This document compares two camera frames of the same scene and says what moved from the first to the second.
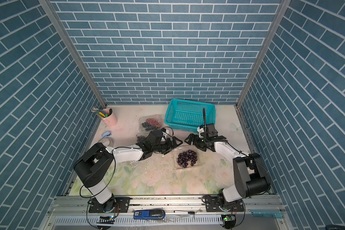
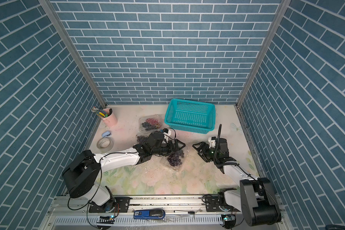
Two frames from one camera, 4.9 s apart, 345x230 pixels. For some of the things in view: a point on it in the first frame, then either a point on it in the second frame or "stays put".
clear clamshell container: [142, 135] stays put
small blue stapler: [106, 133] stays put
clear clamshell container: [149, 122] stays put
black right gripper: [197, 138] to [203, 144]
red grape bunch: [154, 122] stays put
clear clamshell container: [187, 157] to [174, 161]
